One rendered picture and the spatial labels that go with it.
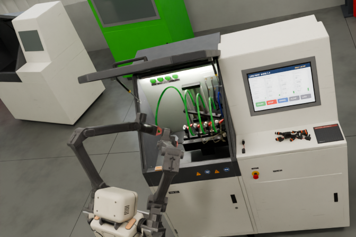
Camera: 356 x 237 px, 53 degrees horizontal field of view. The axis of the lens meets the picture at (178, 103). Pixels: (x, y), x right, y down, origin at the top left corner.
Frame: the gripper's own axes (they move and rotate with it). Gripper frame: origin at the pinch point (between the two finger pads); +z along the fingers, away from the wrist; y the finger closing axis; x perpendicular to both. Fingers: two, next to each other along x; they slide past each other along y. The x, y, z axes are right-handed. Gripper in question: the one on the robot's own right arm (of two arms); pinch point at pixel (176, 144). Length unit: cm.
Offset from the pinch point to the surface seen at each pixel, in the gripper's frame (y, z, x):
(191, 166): -15.7, 21.0, -1.6
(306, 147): 1, 34, -77
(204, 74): 52, 32, -4
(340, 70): 96, 264, -86
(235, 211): -51, 65, -21
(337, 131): 12, 44, -94
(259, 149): -2, 31, -47
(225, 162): -11.0, 25.6, -25.4
